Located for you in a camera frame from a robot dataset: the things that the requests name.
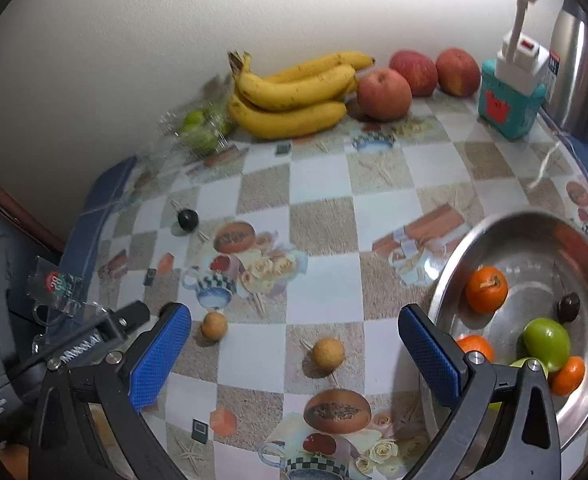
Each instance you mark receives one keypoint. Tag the steel thermos jug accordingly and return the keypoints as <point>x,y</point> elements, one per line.
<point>574,75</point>

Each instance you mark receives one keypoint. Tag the yellow banana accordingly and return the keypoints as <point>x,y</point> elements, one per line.
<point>294,91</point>
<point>289,121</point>
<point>334,61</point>

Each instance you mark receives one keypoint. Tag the teal plastic box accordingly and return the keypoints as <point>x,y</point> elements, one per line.
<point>504,110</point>

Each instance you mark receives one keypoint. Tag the white switch socket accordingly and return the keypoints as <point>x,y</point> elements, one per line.
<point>524,67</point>

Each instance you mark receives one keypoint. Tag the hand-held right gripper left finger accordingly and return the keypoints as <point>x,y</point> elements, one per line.
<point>159,355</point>

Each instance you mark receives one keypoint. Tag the red apple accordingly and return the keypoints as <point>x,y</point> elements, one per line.
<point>458,72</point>
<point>416,71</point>
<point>385,94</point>

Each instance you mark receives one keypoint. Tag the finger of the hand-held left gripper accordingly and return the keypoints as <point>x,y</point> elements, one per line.
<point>89,342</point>

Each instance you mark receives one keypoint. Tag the clear acrylic tag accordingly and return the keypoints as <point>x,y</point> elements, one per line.
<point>56,285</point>

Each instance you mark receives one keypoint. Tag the person's left hand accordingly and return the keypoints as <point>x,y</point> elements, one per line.
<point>14,462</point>

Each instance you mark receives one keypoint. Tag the small tan longan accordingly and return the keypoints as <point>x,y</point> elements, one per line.
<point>214,326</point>
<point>328,355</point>

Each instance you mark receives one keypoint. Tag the large metal bowl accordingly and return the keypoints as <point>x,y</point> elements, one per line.
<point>524,255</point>

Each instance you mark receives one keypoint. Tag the clear bag of green fruits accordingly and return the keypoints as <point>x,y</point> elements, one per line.
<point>199,127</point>

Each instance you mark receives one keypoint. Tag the checked printed tablecloth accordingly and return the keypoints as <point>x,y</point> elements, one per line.
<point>324,210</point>

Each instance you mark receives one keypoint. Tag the green round fruit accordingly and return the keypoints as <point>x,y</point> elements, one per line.
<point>546,342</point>
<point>516,363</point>

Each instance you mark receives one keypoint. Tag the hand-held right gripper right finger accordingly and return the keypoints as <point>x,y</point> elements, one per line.
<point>429,355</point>

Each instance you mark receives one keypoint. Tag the small dark round fruit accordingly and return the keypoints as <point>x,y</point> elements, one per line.
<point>188,219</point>
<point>569,307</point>

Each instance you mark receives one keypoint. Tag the orange tangerine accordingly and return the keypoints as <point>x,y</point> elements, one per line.
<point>474,346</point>
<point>486,290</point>
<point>567,375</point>

